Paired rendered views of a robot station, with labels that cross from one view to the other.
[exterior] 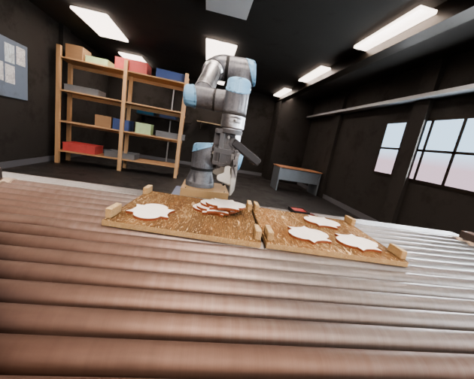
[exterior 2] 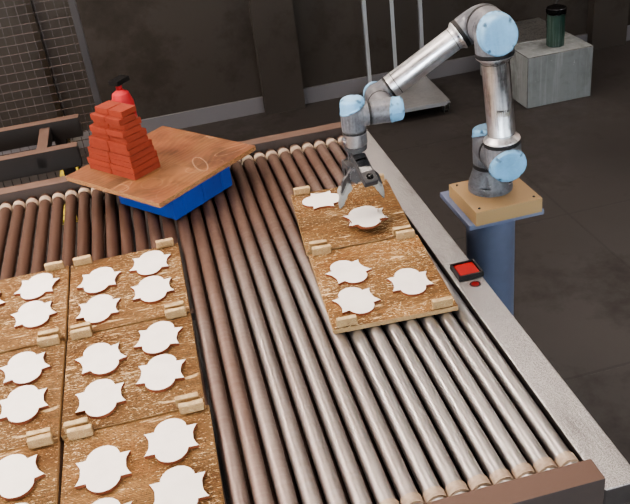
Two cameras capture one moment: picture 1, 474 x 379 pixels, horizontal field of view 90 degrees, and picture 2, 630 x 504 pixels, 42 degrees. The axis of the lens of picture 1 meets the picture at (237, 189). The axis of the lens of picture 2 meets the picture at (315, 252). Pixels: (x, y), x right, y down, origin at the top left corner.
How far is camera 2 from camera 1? 261 cm
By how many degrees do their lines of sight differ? 84
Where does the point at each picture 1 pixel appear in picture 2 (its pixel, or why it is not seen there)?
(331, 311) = (243, 286)
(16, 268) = (234, 205)
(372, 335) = (229, 297)
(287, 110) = not seen: outside the picture
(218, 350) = (205, 258)
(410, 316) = (252, 315)
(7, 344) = (196, 224)
